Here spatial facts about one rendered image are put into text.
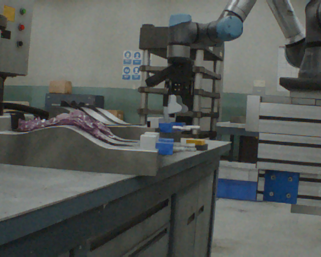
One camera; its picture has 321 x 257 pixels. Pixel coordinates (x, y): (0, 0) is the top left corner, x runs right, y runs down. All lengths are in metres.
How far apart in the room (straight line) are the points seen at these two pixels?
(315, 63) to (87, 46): 8.18
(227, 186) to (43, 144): 3.68
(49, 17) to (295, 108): 8.97
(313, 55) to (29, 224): 0.75
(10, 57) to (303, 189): 1.42
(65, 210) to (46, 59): 8.98
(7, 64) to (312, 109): 1.39
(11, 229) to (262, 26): 7.53
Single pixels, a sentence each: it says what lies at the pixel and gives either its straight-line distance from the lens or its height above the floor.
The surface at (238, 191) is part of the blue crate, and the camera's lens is 4.49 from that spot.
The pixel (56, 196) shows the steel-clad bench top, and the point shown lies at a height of 0.80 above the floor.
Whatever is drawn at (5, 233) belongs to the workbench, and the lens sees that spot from 0.56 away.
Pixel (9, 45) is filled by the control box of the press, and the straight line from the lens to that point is 1.95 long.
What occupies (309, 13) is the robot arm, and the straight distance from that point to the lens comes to 1.07.
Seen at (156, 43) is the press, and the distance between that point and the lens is 5.48.
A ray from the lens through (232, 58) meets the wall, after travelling 7.89.
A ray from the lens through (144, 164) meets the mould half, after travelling 0.90.
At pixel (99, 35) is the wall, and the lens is 8.92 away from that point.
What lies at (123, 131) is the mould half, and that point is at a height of 0.87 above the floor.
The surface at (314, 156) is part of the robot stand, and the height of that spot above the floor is 0.86.
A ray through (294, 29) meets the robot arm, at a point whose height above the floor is 1.28.
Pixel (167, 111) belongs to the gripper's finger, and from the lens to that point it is 1.31.
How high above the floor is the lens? 0.95
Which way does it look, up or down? 3 degrees down
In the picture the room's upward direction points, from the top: 3 degrees clockwise
